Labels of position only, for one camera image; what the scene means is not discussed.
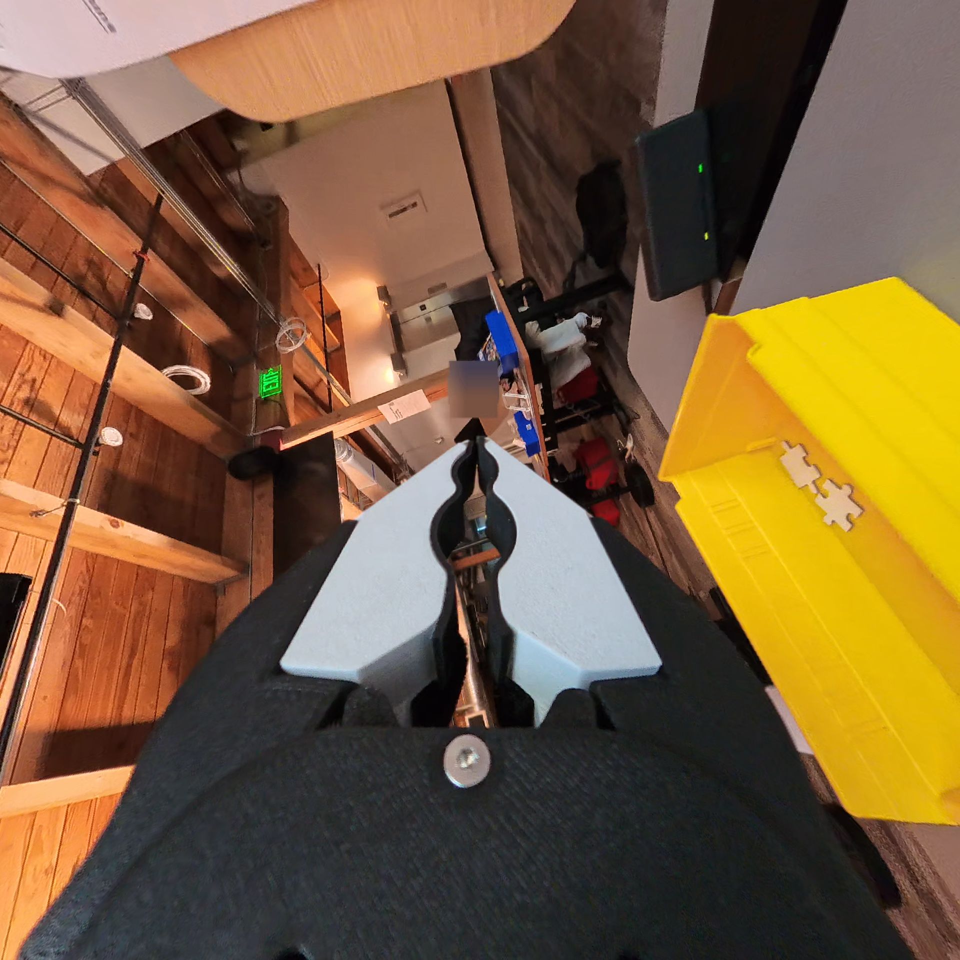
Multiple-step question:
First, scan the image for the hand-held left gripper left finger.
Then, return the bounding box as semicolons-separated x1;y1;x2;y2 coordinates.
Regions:
279;440;481;727

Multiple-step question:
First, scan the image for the black dome fixture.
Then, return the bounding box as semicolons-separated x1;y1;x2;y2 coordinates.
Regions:
227;447;284;482

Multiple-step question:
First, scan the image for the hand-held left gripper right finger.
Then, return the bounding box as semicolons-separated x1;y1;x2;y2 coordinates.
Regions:
474;437;665;727

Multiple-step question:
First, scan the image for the stainless steel refrigerator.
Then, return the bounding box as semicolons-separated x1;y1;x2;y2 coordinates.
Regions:
388;279;492;376

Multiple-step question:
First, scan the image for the yellow plastic bin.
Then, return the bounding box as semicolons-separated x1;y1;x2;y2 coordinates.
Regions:
658;277;960;826

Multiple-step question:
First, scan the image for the black backpack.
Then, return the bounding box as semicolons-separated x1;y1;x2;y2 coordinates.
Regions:
574;159;630;269

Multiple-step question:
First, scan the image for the pale-backed jigsaw piece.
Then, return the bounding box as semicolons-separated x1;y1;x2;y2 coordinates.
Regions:
778;441;824;492
816;480;865;532

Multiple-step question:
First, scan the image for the wooden workbench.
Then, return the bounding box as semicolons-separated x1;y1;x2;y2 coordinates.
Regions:
486;271;556;485

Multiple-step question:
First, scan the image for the white paper sheet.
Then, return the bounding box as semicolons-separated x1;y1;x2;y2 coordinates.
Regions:
0;0;316;80

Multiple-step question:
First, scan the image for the black box with green lights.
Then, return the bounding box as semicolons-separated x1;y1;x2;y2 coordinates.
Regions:
636;111;723;303

